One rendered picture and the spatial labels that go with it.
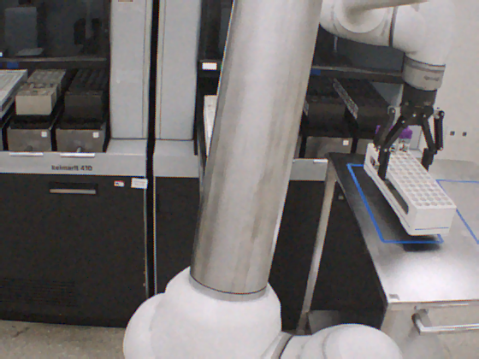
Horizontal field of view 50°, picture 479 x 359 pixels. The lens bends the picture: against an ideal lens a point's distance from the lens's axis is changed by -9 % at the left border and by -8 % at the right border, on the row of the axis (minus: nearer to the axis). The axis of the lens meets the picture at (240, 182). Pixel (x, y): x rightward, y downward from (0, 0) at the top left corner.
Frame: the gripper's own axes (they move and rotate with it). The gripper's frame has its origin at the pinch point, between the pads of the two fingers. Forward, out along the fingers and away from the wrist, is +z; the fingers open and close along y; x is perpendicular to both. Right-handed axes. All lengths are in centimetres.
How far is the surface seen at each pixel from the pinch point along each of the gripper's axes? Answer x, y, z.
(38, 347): 36, -98, 90
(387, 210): -4.1, -4.1, 8.4
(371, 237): -14.0, -11.5, 8.5
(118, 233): 41, -66, 44
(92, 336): 42, -78, 90
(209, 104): 46, -39, 4
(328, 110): 44.6, -4.1, 4.2
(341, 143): 36.8, -1.6, 11.0
